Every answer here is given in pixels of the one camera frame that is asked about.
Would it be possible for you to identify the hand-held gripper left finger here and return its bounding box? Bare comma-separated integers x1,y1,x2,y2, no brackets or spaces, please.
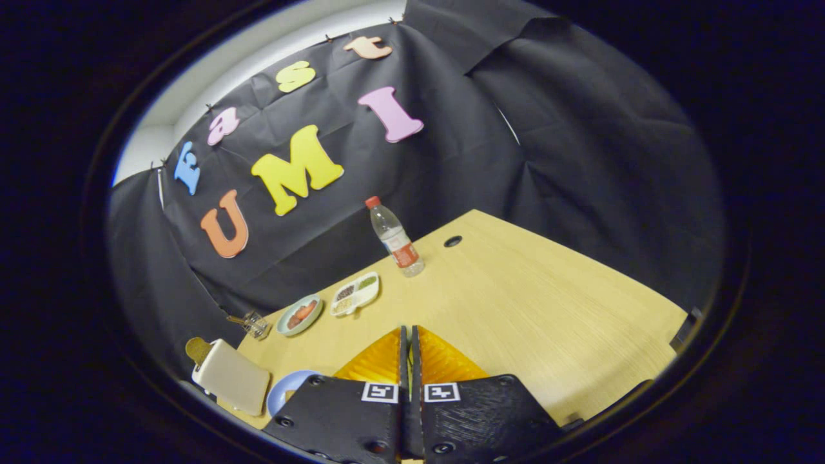
263,325,413,464

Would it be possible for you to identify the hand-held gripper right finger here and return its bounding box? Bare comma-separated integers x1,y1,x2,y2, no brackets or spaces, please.
410,325,561,464

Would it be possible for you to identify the blue round plate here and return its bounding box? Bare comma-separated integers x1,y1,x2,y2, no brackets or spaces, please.
266,370,320,417

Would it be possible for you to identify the pale green round plate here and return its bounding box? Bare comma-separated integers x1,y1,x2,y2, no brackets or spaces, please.
277,294,323,338

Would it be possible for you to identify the white toaster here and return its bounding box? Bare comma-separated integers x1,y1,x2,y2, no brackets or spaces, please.
191,338,271,417

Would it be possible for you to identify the clear utensil holder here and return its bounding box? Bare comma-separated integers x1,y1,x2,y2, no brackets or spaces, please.
242,311,271,340

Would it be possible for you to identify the white divided spice dish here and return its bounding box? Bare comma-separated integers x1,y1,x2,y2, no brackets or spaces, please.
330,271,381,318

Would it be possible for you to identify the clear bottle red cap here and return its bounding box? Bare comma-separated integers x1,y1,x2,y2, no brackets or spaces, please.
365,196,426,278

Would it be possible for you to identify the black backdrop cloth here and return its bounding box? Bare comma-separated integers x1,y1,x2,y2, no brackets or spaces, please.
106,0,726,381

